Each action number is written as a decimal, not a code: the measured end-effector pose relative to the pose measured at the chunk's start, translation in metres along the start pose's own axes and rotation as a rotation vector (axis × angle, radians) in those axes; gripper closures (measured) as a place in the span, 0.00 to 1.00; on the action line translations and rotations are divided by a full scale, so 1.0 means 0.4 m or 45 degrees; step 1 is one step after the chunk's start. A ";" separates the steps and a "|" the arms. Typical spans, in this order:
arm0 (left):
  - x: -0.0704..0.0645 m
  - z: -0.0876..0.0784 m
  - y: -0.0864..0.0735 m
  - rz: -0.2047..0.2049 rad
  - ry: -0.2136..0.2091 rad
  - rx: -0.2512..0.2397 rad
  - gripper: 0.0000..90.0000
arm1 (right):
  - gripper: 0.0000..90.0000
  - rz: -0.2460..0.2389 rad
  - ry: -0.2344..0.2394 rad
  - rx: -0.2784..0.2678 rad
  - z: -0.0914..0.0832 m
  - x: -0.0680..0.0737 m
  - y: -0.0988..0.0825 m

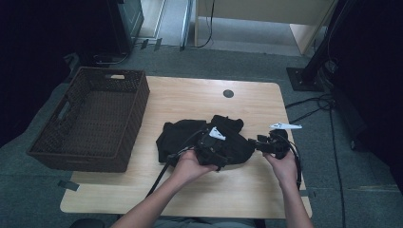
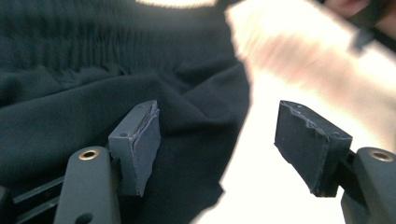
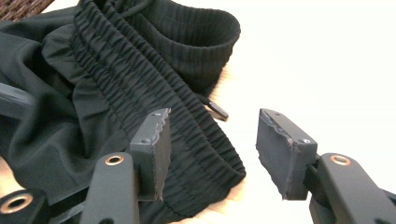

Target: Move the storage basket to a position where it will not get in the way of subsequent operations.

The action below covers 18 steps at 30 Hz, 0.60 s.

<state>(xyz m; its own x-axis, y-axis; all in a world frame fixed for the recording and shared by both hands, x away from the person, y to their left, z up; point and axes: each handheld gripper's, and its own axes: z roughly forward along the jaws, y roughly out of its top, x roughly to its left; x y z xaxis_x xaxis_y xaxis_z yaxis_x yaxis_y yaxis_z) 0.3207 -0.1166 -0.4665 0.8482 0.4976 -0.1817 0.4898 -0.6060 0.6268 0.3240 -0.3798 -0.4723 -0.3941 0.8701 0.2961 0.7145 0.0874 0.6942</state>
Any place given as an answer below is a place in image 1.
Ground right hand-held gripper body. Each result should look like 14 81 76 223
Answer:
267 123 303 160

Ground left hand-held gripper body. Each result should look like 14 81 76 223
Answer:
193 125 230 172

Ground black pants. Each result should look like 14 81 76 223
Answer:
155 114 256 166

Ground brown woven basket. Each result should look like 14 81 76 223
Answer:
26 66 151 174

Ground person's right hand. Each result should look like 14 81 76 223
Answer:
262 150 298 188

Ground person's left hand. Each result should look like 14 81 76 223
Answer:
170 149 220 188

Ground black metal stand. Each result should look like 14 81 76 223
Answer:
286 0 346 93

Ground person's grey trousers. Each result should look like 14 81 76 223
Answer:
151 217 258 228

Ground leaning metal panel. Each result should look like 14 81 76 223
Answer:
179 0 195 52

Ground light wooden desk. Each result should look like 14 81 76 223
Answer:
193 0 338 56

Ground black chair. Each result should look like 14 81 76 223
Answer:
69 218 106 228

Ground black cabinet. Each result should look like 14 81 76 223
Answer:
106 0 145 56

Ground right hand-held gripper cable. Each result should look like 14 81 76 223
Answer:
278 132 303 191

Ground hand-held gripper cable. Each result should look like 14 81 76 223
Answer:
278 132 303 191
145 127 207 198

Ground looped black floor cable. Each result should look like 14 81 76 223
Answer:
284 93 336 125

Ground left hand-held gripper cable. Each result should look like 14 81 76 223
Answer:
145 127 207 198

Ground long black floor cable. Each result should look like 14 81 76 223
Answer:
328 104 348 228

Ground hanging black cable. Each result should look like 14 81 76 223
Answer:
194 0 216 49

